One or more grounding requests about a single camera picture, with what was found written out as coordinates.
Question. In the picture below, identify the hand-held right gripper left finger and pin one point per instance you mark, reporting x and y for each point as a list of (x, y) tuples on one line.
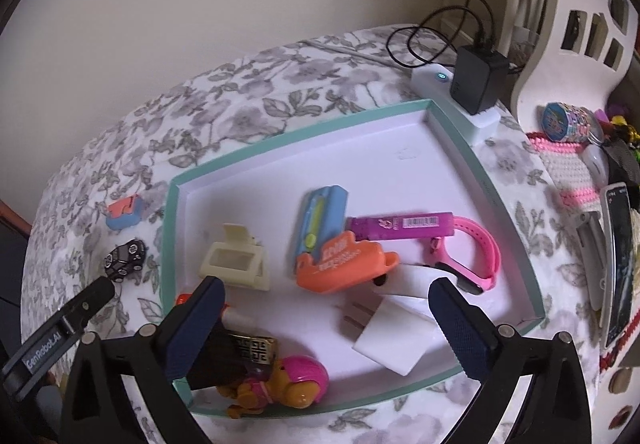
[(195, 324)]

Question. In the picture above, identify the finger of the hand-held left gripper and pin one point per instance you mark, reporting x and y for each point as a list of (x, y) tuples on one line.
[(87, 303)]

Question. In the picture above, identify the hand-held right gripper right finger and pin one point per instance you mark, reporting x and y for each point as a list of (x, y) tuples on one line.
[(457, 329)]

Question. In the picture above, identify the black cube box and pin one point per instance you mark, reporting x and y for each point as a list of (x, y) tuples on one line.
[(215, 359)]

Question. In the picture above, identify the red and white tube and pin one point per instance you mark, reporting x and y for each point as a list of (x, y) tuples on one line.
[(240, 319)]

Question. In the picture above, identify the black toy car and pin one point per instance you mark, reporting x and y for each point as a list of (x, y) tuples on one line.
[(122, 259)]

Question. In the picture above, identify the white charger plug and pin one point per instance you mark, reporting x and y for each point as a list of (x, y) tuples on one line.
[(395, 334)]

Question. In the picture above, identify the gold patterned lighter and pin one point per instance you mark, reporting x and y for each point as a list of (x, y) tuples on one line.
[(255, 348)]

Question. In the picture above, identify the cream hair clip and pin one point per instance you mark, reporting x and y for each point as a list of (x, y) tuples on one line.
[(232, 264)]

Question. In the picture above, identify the pink wristwatch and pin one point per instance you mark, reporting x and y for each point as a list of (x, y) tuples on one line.
[(480, 244)]

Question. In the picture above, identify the toy figure with pink helmet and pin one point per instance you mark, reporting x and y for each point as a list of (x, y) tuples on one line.
[(300, 374)]

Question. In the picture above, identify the magenta pen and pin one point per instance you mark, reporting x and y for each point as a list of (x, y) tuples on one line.
[(395, 226)]

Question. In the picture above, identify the orange plastic case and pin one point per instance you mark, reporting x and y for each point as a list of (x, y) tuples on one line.
[(340, 269)]

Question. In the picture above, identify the blue utility knife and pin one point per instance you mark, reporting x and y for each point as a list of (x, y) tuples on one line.
[(325, 214)]

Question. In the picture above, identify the teal cardboard tray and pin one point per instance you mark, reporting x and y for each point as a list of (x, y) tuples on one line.
[(390, 159)]

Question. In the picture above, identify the dark door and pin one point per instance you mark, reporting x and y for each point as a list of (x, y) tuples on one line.
[(10, 274)]

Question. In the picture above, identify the blue and orange eraser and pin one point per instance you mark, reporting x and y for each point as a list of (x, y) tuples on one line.
[(125, 216)]

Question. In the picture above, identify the silver hair clip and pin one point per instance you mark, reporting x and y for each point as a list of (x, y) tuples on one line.
[(592, 259)]

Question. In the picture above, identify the red bead strip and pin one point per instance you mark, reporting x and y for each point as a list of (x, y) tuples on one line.
[(620, 341)]

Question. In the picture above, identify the smartphone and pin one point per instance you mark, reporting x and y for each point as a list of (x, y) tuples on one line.
[(617, 264)]

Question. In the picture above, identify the floral blanket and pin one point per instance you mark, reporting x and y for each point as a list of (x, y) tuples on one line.
[(150, 124)]

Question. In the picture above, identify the pink and white crochet mat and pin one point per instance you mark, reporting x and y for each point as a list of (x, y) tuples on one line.
[(570, 169)]

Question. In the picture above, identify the white oval object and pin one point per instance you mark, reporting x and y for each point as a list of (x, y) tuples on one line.
[(595, 162)]

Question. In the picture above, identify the colourful patterned cylinder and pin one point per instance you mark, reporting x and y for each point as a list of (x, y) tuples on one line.
[(570, 122)]

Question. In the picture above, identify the black and gold toy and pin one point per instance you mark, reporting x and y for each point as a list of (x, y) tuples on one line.
[(620, 149)]

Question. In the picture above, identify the black power adapter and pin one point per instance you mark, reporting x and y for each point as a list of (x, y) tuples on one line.
[(475, 77)]

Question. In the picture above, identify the white power strip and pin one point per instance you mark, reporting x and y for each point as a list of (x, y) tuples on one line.
[(430, 77)]

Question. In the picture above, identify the white cut-out furniture panel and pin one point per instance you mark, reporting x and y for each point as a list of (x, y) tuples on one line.
[(550, 74)]

